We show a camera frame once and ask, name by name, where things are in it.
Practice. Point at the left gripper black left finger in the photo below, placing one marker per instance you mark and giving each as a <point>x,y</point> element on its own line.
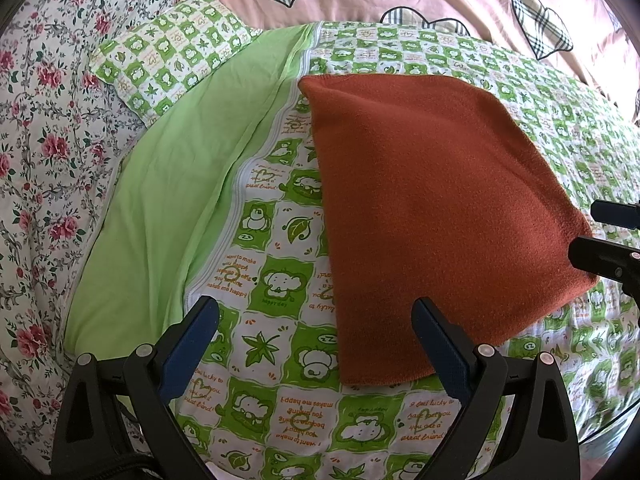
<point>115,421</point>

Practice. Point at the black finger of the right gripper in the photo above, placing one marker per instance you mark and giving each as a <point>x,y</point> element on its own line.
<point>625,216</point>
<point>603,258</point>

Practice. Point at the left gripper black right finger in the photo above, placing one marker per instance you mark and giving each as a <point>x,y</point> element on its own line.
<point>539,440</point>

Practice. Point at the rust orange knit sweater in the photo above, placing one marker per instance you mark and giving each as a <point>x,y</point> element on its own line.
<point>430,189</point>

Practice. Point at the pink heart duvet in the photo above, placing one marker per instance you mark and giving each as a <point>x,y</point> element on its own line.
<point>583,38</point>

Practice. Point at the floral bed sheet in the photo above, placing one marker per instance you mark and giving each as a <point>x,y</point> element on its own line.
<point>64,134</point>

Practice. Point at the green patterned pillow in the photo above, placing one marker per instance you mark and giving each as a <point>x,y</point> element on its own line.
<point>154,64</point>

